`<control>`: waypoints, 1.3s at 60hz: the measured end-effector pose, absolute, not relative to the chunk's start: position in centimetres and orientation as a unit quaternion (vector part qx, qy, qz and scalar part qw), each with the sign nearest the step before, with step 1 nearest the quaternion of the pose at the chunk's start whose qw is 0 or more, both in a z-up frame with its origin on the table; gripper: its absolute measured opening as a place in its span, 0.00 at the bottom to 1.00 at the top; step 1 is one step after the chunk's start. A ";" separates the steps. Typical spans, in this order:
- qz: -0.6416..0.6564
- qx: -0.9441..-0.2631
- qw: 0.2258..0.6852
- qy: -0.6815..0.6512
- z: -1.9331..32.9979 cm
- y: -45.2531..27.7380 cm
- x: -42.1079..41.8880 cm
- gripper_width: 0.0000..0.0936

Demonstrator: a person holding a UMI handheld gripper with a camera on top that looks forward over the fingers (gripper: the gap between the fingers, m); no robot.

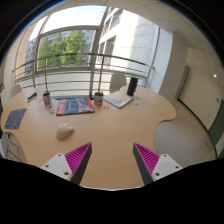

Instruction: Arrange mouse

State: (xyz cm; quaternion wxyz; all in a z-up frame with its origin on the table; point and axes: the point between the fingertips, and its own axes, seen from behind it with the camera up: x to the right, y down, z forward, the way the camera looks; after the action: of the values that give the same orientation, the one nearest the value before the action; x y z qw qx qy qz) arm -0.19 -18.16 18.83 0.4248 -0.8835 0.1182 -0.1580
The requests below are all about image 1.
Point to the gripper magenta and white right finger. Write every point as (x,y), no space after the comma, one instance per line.
(153,166)

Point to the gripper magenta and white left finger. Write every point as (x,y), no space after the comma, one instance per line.
(70,166)

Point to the red magazine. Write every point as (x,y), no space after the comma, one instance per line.
(74,106)

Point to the white patterned mug left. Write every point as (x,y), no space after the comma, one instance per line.
(47,98)

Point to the white patterned mug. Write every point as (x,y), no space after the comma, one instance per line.
(98,98)
(47,98)

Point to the white patterned mug right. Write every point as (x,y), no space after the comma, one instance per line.
(98,98)

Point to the light illustrated book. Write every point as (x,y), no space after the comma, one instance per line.
(118,99)

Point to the black cylindrical speaker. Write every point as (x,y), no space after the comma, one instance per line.
(132,86)

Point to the white chair at left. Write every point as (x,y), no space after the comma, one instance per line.
(14,90)

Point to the white chair behind table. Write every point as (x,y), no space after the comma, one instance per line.
(117,81)

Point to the metal balcony railing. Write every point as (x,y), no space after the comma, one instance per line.
(79,62)

